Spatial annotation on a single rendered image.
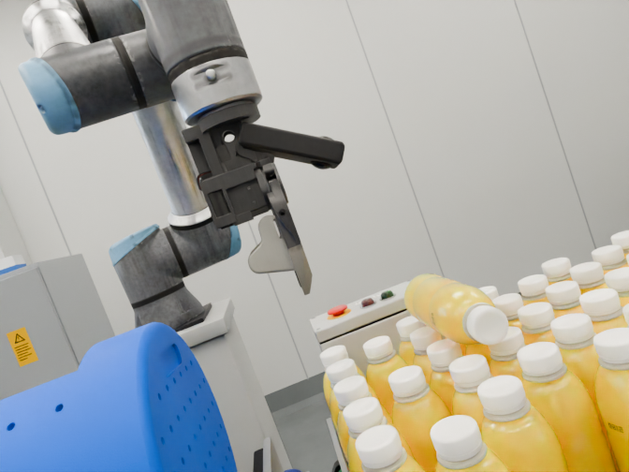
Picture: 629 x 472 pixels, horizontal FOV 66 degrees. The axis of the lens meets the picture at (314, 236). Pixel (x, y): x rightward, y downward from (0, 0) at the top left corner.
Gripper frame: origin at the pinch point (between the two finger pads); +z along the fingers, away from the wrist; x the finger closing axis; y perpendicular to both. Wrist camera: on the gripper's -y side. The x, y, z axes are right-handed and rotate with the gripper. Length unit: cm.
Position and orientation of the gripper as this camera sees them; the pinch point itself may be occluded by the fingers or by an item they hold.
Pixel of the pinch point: (307, 277)
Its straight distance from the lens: 55.6
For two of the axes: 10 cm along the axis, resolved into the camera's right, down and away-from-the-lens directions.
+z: 3.5, 9.4, 0.7
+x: 1.0, 0.4, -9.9
